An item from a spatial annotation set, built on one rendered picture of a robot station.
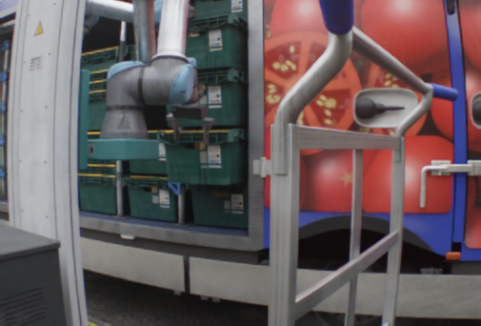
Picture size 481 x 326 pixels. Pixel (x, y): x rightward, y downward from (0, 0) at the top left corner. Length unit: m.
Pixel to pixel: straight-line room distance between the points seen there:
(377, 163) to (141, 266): 1.38
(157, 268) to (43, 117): 1.22
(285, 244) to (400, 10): 1.45
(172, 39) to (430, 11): 1.15
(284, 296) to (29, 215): 0.97
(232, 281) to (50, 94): 1.27
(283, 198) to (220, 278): 1.52
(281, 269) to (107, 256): 1.95
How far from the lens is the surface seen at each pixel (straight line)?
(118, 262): 2.31
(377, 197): 1.68
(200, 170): 1.78
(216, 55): 1.80
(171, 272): 2.09
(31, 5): 1.39
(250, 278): 1.90
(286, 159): 0.45
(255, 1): 1.92
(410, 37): 1.74
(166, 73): 1.09
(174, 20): 1.18
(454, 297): 1.84
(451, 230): 1.74
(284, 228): 0.46
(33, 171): 1.24
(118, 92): 1.12
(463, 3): 1.83
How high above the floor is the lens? 1.07
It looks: 1 degrees up
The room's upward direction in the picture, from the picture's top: straight up
